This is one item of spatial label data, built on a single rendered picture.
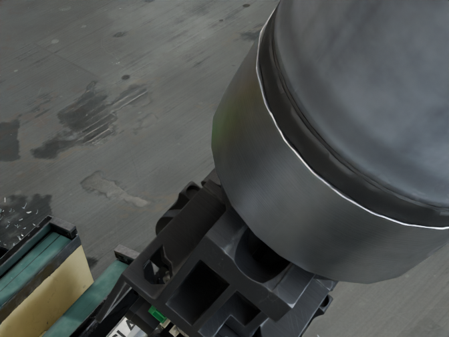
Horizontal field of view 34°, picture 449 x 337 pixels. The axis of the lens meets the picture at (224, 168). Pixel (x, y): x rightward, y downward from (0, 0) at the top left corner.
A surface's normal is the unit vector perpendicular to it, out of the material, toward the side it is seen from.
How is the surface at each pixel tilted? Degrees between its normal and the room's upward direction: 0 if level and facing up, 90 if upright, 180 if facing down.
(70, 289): 90
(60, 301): 90
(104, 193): 0
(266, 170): 83
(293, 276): 31
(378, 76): 86
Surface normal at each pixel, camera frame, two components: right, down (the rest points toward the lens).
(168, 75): -0.11, -0.76
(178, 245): 0.34, -0.51
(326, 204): -0.53, 0.59
